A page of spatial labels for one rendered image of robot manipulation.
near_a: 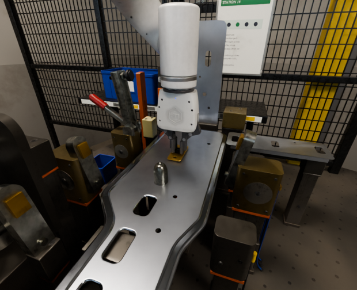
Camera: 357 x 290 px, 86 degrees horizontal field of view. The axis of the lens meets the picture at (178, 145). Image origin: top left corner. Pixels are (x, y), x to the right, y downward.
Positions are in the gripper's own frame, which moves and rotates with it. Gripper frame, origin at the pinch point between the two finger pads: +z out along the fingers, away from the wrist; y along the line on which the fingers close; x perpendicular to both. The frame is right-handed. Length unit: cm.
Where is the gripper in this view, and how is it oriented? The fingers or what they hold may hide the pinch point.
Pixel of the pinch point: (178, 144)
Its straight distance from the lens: 53.1
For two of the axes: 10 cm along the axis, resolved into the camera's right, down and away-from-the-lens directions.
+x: 3.2, -4.5, 8.4
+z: 0.0, 8.8, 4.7
